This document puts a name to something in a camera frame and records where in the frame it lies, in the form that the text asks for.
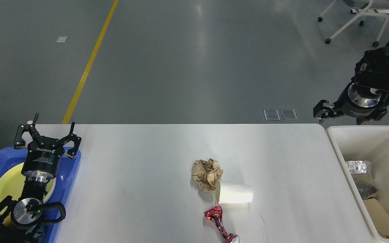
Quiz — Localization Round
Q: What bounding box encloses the red foil wrapper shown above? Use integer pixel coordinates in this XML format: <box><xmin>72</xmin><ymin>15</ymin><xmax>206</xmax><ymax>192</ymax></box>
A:
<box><xmin>204</xmin><ymin>204</ymin><xmax>240</xmax><ymax>243</ymax></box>

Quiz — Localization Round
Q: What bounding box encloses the white paper cup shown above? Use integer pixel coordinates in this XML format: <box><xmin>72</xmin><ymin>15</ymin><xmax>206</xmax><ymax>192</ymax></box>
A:
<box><xmin>214</xmin><ymin>180</ymin><xmax>253</xmax><ymax>204</ymax></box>

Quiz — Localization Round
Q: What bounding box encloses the beige plastic bin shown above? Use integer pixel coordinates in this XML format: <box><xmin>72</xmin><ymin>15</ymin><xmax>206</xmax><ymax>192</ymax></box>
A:
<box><xmin>326</xmin><ymin>126</ymin><xmax>389</xmax><ymax>243</ymax></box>

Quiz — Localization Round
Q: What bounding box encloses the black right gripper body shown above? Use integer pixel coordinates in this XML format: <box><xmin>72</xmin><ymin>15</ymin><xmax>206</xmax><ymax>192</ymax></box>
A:
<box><xmin>334</xmin><ymin>83</ymin><xmax>388</xmax><ymax>118</ymax></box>

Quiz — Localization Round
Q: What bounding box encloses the crumpled brown paper ball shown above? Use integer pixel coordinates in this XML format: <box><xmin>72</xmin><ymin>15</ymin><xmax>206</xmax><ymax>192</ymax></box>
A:
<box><xmin>191</xmin><ymin>158</ymin><xmax>223</xmax><ymax>192</ymax></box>

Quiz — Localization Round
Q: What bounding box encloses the white plate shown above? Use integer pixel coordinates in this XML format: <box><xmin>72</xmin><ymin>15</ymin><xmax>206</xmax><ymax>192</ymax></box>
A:
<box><xmin>43</xmin><ymin>178</ymin><xmax>56</xmax><ymax>203</ymax></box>

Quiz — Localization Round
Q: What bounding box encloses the brown paper bag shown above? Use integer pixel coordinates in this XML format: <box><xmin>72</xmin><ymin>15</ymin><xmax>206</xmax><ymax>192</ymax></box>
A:
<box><xmin>363</xmin><ymin>198</ymin><xmax>389</xmax><ymax>239</ymax></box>

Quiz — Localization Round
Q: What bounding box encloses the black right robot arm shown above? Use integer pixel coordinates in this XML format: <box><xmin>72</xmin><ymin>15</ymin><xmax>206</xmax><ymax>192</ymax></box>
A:
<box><xmin>313</xmin><ymin>41</ymin><xmax>389</xmax><ymax>125</ymax></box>

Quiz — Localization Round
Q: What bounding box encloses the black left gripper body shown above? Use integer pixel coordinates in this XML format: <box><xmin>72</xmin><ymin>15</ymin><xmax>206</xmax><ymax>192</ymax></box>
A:
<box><xmin>21</xmin><ymin>141</ymin><xmax>65</xmax><ymax>180</ymax></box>

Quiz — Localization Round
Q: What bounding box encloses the yellow plastic plate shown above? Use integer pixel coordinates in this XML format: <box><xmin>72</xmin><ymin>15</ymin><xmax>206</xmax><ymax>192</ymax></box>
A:
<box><xmin>0</xmin><ymin>163</ymin><xmax>65</xmax><ymax>229</ymax></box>

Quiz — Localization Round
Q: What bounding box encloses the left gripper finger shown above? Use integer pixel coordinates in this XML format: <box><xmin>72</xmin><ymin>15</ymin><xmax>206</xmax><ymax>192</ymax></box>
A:
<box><xmin>58</xmin><ymin>122</ymin><xmax>82</xmax><ymax>159</ymax></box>
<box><xmin>13</xmin><ymin>113</ymin><xmax>43</xmax><ymax>150</ymax></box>

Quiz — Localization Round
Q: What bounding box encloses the white rolling chair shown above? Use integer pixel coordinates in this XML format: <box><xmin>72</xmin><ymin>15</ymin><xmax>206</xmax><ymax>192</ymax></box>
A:
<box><xmin>325</xmin><ymin>0</ymin><xmax>389</xmax><ymax>47</ymax></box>

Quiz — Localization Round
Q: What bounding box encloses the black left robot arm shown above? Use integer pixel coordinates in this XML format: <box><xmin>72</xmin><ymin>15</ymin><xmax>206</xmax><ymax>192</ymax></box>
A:
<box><xmin>0</xmin><ymin>113</ymin><xmax>82</xmax><ymax>243</ymax></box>

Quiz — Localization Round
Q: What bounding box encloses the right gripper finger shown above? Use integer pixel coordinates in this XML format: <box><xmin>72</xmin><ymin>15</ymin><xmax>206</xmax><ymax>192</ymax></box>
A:
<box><xmin>313</xmin><ymin>100</ymin><xmax>346</xmax><ymax>123</ymax></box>
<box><xmin>356</xmin><ymin>110</ymin><xmax>388</xmax><ymax>126</ymax></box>

